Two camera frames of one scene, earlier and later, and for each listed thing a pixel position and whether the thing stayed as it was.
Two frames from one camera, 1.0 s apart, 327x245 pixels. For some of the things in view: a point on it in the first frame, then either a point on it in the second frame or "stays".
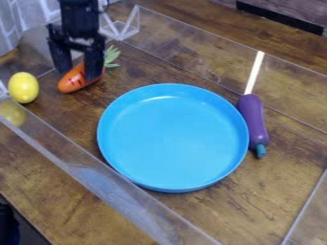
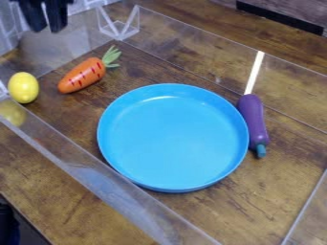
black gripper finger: x=93 y=60 to x=56 y=13
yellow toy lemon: x=22 y=87 stays
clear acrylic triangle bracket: x=120 y=30 stays
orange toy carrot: x=73 y=78 stays
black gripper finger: x=60 y=52 to x=33 y=11
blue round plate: x=173 y=138 stays
